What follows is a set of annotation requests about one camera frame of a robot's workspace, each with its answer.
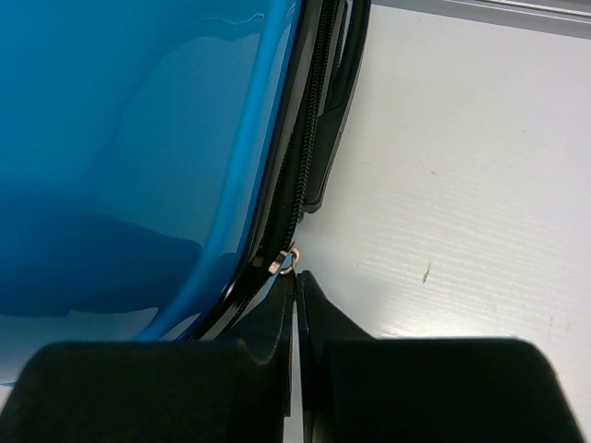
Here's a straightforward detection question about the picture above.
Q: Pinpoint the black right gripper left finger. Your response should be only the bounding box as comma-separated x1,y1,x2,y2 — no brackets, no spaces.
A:
1,275,296,442

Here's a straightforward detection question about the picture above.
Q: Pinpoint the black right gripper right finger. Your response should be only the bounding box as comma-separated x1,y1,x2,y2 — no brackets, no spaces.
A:
295,271,583,442

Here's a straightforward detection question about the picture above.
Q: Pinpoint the blue suitcase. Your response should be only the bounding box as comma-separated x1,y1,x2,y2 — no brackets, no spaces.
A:
1,1,370,358

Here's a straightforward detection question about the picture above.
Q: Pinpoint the aluminium table frame rail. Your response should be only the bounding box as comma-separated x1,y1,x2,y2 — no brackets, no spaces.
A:
433,0,591,36

